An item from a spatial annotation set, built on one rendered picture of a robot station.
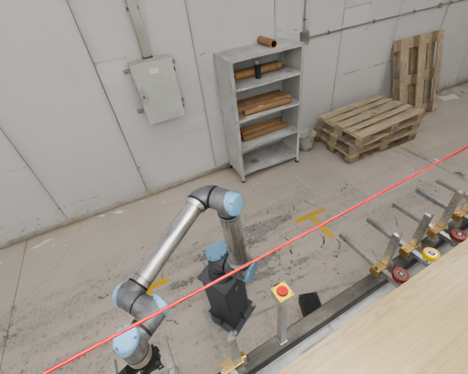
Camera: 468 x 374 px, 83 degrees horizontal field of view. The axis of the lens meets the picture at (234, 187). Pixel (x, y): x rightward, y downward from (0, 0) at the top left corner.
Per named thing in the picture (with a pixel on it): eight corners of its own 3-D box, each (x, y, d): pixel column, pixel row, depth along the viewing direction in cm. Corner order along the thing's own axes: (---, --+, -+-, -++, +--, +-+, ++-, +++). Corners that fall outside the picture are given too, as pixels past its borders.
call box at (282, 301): (270, 297, 116) (270, 288, 111) (284, 289, 118) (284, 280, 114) (280, 311, 111) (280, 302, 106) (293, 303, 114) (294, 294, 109)
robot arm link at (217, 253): (216, 251, 193) (212, 236, 181) (237, 260, 185) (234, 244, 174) (204, 268, 183) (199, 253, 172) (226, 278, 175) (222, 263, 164)
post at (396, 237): (372, 280, 171) (393, 232, 140) (376, 278, 172) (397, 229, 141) (377, 285, 169) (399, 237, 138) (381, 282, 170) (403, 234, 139)
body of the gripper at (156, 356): (165, 368, 107) (156, 358, 99) (144, 381, 104) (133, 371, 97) (160, 349, 112) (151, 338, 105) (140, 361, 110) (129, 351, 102)
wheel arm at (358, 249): (338, 237, 179) (339, 233, 177) (342, 235, 180) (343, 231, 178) (396, 289, 149) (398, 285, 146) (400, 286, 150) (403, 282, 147)
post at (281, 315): (275, 338, 144) (275, 297, 115) (283, 334, 146) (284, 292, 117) (280, 346, 141) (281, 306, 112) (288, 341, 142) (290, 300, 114)
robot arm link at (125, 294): (197, 175, 138) (102, 297, 102) (218, 181, 132) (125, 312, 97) (203, 190, 146) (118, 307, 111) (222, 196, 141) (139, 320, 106)
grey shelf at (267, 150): (229, 166, 392) (212, 53, 293) (281, 148, 415) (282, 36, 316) (242, 182, 360) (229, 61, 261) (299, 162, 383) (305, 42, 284)
